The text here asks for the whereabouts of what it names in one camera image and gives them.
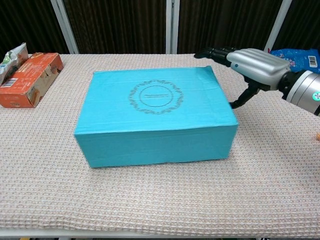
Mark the light blue shoe box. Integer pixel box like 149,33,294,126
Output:
74,65,239,169

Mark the white slanted frame post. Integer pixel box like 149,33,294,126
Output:
264,0,293,52
50,0,80,55

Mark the orange cardboard carton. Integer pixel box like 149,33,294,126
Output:
0,52,64,109

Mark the crumpled green white snack bag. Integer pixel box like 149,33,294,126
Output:
0,42,30,86

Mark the beige waffle table cloth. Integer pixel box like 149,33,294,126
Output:
0,53,320,232

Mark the white upright frame post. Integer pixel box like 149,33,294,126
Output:
165,0,181,55

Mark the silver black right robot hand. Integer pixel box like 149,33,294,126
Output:
194,46,293,110

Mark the blue plastic snack bag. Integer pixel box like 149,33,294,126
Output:
269,47,320,75

